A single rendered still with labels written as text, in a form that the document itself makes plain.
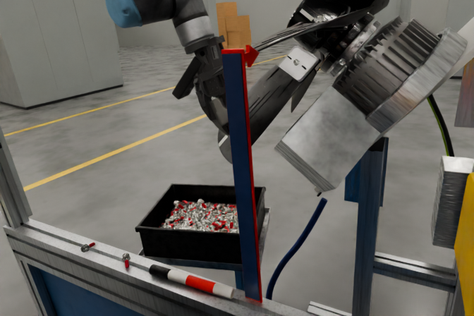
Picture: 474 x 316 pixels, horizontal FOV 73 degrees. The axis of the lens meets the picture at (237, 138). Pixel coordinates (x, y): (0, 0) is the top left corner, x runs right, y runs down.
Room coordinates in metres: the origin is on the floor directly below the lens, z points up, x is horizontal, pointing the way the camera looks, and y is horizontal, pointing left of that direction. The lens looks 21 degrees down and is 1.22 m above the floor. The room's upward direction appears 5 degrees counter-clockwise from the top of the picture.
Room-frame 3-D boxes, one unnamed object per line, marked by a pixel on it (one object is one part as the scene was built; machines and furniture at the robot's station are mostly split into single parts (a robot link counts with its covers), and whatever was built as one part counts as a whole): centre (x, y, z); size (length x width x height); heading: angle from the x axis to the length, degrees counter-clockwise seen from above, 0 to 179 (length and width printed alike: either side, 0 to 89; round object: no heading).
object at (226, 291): (0.37, 0.09, 0.87); 0.14 x 0.01 x 0.01; 64
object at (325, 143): (0.58, -0.17, 0.98); 0.20 x 0.16 x 0.20; 61
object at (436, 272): (0.65, -0.43, 0.56); 0.19 x 0.04 x 0.04; 61
